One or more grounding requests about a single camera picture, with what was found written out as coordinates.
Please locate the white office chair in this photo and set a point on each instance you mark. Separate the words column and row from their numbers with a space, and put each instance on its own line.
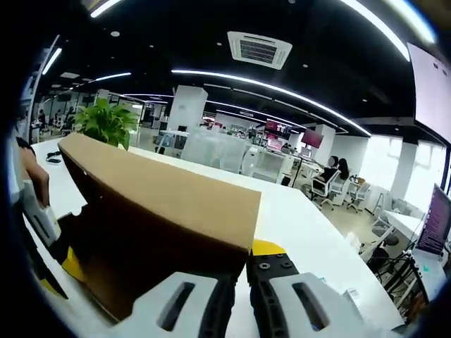
column 329, row 190
column 359, row 195

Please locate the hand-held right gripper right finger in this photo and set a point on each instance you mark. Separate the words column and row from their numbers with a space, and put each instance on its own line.
column 299, row 306

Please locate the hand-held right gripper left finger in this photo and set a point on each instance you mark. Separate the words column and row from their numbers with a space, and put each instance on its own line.
column 169, row 310

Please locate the red wall display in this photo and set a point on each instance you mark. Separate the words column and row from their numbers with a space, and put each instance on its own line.
column 311, row 138
column 278, row 128

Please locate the computer monitor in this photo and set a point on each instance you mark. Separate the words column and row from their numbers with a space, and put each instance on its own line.
column 435, row 225

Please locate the straight ceiling light strip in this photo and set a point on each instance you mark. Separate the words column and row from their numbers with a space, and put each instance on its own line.
column 380, row 24

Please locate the large wall screen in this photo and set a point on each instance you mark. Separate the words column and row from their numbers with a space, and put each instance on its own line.
column 431, row 91

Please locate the curved ceiling light strip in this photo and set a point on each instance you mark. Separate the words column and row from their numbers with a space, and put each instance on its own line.
column 267, row 86

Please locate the small black object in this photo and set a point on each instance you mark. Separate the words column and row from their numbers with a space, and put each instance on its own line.
column 53, row 157

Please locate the short ceiling light strip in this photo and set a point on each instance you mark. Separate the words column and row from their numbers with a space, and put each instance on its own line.
column 109, row 76

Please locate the frosted partition panel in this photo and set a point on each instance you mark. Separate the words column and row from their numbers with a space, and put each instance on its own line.
column 215, row 149

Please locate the brown cardboard shoe box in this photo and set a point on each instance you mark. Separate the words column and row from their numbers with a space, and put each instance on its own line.
column 158, row 211

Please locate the ceiling air conditioner vent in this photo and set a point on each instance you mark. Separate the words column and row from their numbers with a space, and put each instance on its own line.
column 259, row 49

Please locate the green plant in white pot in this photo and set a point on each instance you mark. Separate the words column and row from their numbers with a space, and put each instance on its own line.
column 105, row 123

